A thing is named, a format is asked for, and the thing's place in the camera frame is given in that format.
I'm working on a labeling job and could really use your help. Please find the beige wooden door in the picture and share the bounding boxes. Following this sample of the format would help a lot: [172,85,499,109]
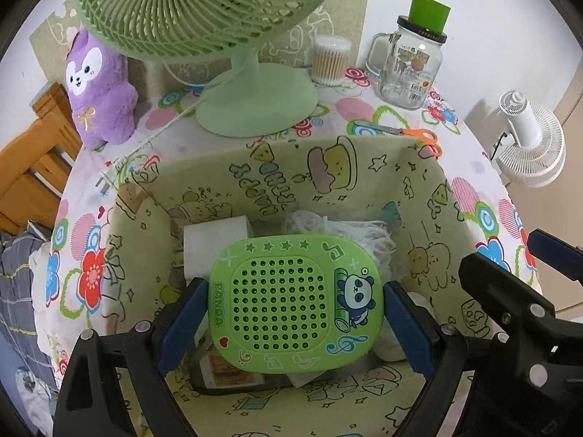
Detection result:
[508,68,583,323]

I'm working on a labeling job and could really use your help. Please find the wooden bed headboard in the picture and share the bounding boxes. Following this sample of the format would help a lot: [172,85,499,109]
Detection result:
[0,83,82,235]

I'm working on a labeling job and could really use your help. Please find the green panda case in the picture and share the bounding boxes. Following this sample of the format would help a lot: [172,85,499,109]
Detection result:
[208,234,383,374]

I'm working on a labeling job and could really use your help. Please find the green plastic cup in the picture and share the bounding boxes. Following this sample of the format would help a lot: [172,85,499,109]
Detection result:
[408,0,451,34]

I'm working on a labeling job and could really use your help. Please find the patterned fabric storage box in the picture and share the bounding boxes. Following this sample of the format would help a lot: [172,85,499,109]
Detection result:
[101,133,495,437]

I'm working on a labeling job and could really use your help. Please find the bag of white items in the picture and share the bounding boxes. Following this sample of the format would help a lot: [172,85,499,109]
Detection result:
[286,210,396,282]

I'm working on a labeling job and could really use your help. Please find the floral tablecloth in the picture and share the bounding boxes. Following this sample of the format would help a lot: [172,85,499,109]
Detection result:
[35,68,540,380]

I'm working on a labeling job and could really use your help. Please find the white floor fan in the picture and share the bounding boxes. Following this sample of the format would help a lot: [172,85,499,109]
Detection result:
[490,90,566,188]

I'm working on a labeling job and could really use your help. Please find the cotton swab container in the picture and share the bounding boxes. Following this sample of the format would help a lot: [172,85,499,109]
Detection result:
[310,35,352,87]

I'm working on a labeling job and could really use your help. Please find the green desk fan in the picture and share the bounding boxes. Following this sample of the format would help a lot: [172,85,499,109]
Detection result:
[75,0,324,138]

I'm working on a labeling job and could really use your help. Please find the orange handled scissors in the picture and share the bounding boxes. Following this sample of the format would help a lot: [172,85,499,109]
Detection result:
[354,121,443,158]

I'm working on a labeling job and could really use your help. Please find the grey plaid bedding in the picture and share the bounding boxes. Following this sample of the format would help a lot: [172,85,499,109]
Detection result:
[1,232,57,391]

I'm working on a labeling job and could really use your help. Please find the white power adapter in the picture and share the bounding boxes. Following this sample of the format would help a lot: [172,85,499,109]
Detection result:
[183,216,253,282]

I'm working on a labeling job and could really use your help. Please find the purple plush bunny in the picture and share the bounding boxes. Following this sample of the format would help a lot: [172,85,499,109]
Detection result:
[64,28,138,150]

